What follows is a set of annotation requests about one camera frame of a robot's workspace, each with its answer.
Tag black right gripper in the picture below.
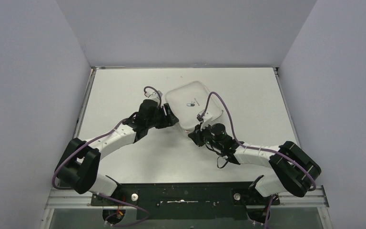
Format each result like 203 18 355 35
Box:
191 120 224 151

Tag grey storage box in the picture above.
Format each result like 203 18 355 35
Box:
164 81 224 134

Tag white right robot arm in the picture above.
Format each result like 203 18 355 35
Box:
188 123 322 205

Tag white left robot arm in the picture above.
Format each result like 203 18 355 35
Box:
52 99 179 206

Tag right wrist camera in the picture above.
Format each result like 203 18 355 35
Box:
196 110 213 127

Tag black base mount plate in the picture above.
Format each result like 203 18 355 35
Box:
91 181 280 223

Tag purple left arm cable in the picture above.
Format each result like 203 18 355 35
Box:
51 86 162 228

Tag aluminium frame rail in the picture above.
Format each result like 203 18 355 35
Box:
273 186 329 208

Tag left side frame rail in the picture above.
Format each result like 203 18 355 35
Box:
45 188 92 209

